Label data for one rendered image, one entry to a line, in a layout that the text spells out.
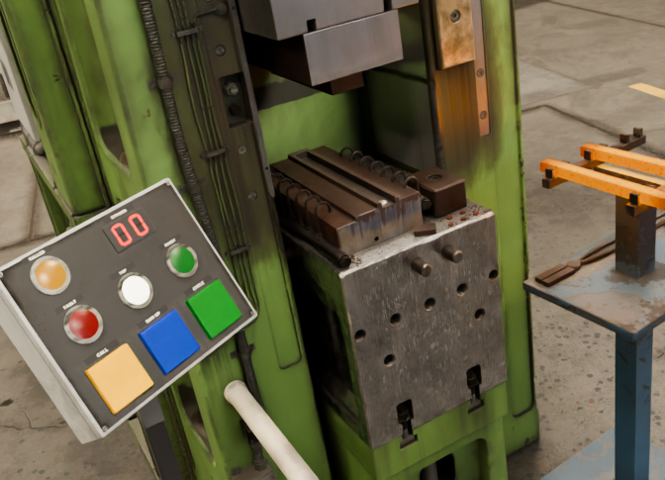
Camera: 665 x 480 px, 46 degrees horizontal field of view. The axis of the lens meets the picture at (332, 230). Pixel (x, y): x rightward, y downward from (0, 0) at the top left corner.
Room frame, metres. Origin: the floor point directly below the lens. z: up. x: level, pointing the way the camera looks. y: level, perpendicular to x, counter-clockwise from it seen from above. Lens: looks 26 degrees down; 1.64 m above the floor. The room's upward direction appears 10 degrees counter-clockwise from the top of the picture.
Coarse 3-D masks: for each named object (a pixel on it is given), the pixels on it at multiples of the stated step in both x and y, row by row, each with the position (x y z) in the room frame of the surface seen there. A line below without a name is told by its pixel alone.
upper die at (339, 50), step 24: (360, 24) 1.43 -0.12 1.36; (384, 24) 1.45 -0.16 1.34; (264, 48) 1.55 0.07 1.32; (288, 48) 1.45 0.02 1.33; (312, 48) 1.39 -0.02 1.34; (336, 48) 1.41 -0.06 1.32; (360, 48) 1.43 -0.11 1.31; (384, 48) 1.45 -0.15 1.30; (288, 72) 1.47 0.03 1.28; (312, 72) 1.38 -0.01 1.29; (336, 72) 1.40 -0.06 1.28
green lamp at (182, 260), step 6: (174, 252) 1.14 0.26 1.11; (180, 252) 1.14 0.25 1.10; (186, 252) 1.15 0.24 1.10; (174, 258) 1.13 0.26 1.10; (180, 258) 1.13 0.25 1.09; (186, 258) 1.14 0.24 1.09; (192, 258) 1.15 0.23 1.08; (174, 264) 1.12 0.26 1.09; (180, 264) 1.13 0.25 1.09; (186, 264) 1.13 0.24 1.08; (192, 264) 1.14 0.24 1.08; (180, 270) 1.12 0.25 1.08; (186, 270) 1.13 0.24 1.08
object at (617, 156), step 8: (584, 144) 1.59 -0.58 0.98; (592, 144) 1.58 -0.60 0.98; (600, 152) 1.54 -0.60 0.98; (608, 152) 1.52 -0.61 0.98; (616, 152) 1.51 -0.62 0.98; (624, 152) 1.50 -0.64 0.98; (632, 152) 1.50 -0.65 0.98; (608, 160) 1.52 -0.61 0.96; (616, 160) 1.50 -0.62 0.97; (624, 160) 1.48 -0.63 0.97; (632, 160) 1.47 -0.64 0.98; (640, 160) 1.45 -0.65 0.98; (648, 160) 1.44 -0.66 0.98; (656, 160) 1.44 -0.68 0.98; (664, 160) 1.43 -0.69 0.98; (632, 168) 1.47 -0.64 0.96; (640, 168) 1.45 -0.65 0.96; (648, 168) 1.43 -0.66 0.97; (656, 168) 1.42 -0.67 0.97; (664, 168) 1.40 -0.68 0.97; (664, 176) 1.40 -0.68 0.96
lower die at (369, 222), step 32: (288, 160) 1.78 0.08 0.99; (352, 160) 1.70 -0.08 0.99; (288, 192) 1.61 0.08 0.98; (320, 192) 1.55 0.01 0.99; (352, 192) 1.51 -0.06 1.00; (416, 192) 1.46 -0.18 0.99; (320, 224) 1.45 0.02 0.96; (352, 224) 1.40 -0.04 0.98; (384, 224) 1.42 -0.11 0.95; (416, 224) 1.46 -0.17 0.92
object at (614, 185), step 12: (540, 168) 1.53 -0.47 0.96; (564, 168) 1.48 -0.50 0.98; (576, 168) 1.47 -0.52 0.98; (576, 180) 1.45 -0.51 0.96; (588, 180) 1.42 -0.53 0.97; (600, 180) 1.39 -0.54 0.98; (612, 180) 1.38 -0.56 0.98; (624, 180) 1.37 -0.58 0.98; (612, 192) 1.37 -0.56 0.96; (624, 192) 1.34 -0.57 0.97; (636, 192) 1.32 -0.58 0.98; (648, 192) 1.30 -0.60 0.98; (660, 192) 1.29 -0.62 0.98; (648, 204) 1.29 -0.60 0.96; (660, 204) 1.27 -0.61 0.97
